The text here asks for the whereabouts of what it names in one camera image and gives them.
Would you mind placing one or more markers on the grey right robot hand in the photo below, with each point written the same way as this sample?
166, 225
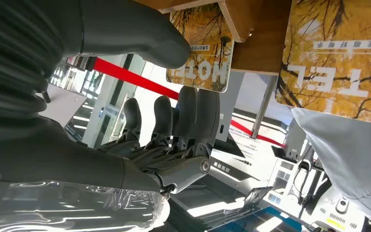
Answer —
76, 160

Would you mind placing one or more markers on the small yellow hotel card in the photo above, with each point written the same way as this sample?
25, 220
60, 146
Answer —
204, 48

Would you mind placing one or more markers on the person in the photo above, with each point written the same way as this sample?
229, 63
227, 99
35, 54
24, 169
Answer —
348, 153

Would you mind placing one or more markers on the large yellow hotel card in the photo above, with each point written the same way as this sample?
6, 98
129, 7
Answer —
339, 64

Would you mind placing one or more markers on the clear plastic wrist cover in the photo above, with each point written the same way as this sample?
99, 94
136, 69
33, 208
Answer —
76, 208

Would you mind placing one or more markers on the white table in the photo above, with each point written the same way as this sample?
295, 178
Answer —
62, 105

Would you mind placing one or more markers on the red barrier belt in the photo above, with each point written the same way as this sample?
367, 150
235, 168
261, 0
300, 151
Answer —
134, 78

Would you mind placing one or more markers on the ribbed grey right arm sleeve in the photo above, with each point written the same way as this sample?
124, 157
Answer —
9, 54

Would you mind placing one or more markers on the silver metal pole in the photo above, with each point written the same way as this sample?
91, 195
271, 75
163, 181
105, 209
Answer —
264, 105

